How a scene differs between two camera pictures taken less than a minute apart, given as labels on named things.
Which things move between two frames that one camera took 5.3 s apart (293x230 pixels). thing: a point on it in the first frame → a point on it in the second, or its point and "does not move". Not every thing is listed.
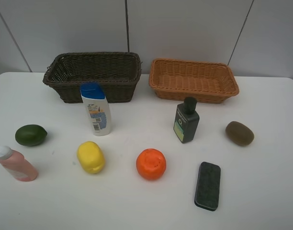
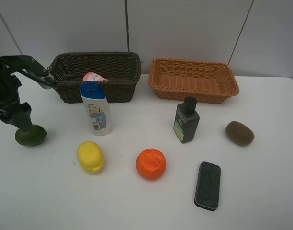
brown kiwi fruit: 239,134 does not move
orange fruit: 151,164 does not move
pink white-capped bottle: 15,163 → 91,76
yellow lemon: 91,156 does not move
